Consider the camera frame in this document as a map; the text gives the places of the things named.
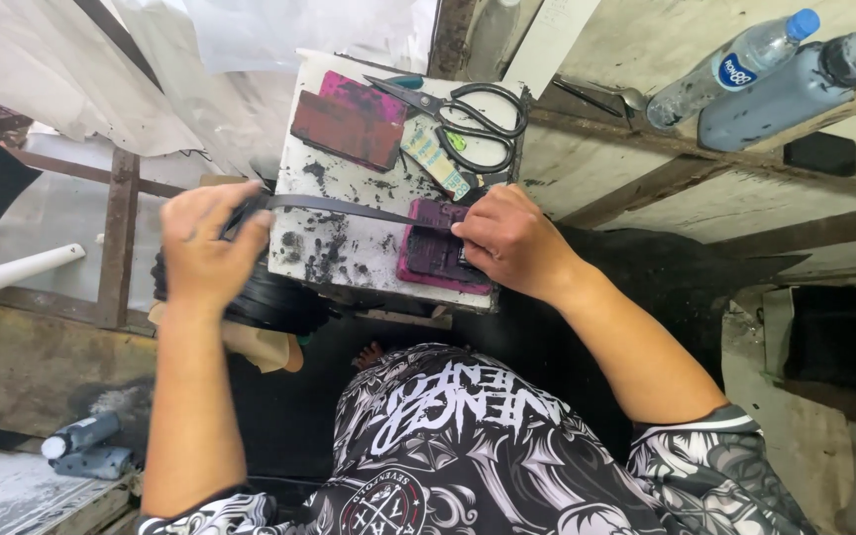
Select person's left hand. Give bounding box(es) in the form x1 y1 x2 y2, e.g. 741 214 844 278
160 181 274 314

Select person's right hand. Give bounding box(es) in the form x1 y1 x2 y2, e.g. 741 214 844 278
450 183 587 305

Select purple ink-stained sponge pad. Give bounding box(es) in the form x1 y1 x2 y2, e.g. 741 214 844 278
396 197 495 297

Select black scissors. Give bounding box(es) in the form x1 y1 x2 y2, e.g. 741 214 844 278
363 73 530 176

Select white stained work block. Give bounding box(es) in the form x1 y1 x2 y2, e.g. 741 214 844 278
267 49 527 315

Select black metal tweezers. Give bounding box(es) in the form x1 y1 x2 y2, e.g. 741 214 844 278
551 79 624 119

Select metal spoon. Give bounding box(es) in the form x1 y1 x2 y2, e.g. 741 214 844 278
556 74 649 114

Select white plastic sheeting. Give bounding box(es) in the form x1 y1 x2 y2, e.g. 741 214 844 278
0 0 440 181

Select red-brown flat block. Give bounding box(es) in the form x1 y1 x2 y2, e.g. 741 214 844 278
290 90 406 174

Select person's foot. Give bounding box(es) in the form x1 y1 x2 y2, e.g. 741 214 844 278
352 341 386 373

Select white plastic pipe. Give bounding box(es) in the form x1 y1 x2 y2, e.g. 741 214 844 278
0 243 88 309

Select white paper sheet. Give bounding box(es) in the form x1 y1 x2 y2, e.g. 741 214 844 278
501 0 602 101

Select magenta stained flat pad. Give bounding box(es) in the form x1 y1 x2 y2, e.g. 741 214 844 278
318 70 409 126

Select small grey bottle white cap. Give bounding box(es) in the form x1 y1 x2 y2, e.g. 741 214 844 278
40 410 123 461

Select black and white patterned shirt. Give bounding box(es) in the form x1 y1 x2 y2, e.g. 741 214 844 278
134 342 820 535

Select small grey stained bottle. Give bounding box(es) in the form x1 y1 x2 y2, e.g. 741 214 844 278
49 445 136 482

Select clear bottle blue cap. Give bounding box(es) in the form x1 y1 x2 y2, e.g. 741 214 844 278
645 8 822 132

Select grey bottle dark cap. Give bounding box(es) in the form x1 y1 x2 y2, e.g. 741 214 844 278
697 31 856 154

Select small black block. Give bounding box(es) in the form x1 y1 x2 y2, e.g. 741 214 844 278
782 131 856 178

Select black bag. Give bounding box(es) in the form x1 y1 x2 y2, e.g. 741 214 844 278
782 284 856 404

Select rusty metal frame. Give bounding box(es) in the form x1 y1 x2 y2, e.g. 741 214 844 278
0 74 185 331

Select roll of black strap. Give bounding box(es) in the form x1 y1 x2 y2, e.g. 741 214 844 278
150 249 334 337

